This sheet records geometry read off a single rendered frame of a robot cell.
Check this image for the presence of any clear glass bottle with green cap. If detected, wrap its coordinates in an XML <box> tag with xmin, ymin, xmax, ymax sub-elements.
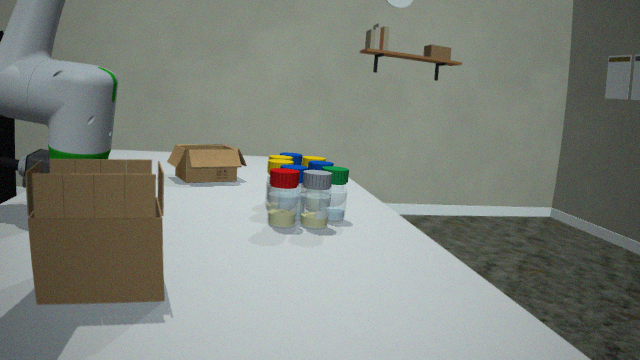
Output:
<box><xmin>322</xmin><ymin>166</ymin><xmax>349</xmax><ymax>222</ymax></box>

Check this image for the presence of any clear glass bottle with red cap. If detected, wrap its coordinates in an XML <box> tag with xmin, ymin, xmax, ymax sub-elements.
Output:
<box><xmin>267</xmin><ymin>168</ymin><xmax>299</xmax><ymax>229</ymax></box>

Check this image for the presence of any glass bottle with grey cap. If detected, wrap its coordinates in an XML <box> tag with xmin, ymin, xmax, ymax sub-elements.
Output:
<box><xmin>299</xmin><ymin>170</ymin><xmax>332</xmax><ymax>230</ymax></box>

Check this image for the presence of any blue-capped bottle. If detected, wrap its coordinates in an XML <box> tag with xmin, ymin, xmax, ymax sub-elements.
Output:
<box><xmin>308</xmin><ymin>161</ymin><xmax>333</xmax><ymax>170</ymax></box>
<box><xmin>280</xmin><ymin>153</ymin><xmax>302</xmax><ymax>165</ymax></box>

